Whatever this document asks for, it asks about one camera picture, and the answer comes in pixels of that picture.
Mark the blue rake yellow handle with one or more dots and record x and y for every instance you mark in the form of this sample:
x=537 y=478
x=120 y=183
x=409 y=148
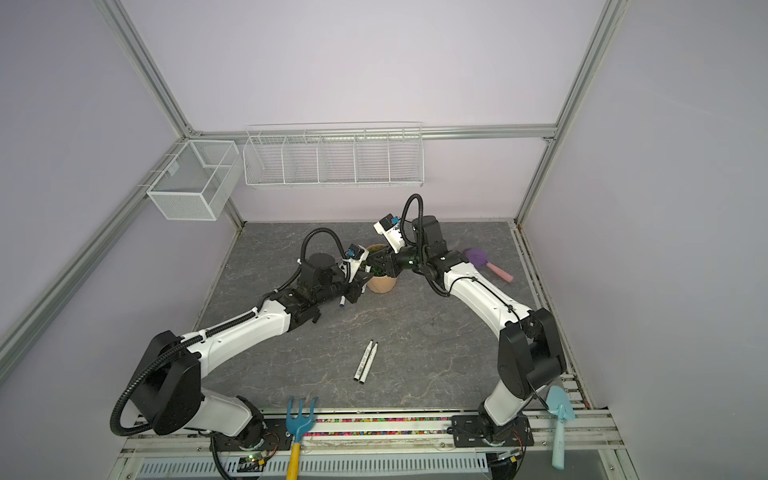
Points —
x=297 y=426

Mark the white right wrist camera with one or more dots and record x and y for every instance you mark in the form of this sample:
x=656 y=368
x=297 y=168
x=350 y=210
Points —
x=389 y=228

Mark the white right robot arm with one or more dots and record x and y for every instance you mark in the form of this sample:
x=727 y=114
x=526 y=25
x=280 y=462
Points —
x=530 y=351

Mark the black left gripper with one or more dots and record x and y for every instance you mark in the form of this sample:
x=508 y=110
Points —
x=355 y=285

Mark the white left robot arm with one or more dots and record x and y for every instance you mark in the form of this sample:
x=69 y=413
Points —
x=165 y=392

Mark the white wire wall shelf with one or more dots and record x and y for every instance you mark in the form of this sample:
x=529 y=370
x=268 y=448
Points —
x=334 y=154

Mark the beige pot with green plant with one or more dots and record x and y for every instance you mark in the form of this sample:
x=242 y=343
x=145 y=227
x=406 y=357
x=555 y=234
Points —
x=379 y=284

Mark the white mesh box basket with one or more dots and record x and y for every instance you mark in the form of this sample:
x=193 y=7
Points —
x=198 y=180

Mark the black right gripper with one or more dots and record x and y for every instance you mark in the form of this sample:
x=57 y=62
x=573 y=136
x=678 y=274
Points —
x=389 y=261

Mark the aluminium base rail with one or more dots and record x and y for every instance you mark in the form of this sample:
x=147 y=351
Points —
x=345 y=445

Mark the purple trowel pink handle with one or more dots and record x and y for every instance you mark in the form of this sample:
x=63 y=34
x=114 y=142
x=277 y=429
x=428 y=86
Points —
x=479 y=258

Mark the light blue trowel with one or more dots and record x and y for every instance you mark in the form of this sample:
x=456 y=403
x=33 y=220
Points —
x=559 y=405

